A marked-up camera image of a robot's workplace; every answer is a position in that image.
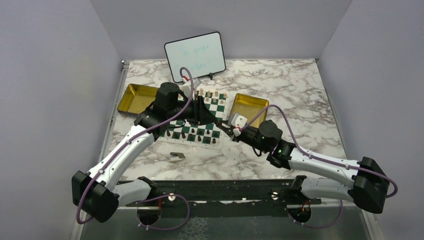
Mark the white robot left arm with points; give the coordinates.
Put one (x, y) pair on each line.
(96, 192)

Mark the green white chess board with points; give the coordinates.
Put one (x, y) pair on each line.
(178, 126)

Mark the beige plastic clip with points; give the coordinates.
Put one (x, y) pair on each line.
(176, 156)

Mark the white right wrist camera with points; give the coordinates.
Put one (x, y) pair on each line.
(237, 122)

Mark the small whiteboard on stand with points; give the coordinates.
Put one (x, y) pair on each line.
(202, 55)

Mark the right gold tin box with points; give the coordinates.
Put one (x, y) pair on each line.
(248, 106)

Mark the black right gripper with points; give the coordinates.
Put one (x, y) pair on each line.
(228, 130)

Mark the light chess pieces row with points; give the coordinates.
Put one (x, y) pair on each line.
(212, 95)

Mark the gold tin box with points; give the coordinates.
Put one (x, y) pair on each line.
(248, 106)
(136, 98)

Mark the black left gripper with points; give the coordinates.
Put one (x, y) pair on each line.
(200, 115)

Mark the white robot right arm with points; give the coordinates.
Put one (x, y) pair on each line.
(361, 182)

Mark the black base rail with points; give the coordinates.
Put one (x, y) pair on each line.
(224, 198)

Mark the left gold tin box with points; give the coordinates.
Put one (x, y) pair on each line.
(136, 98)

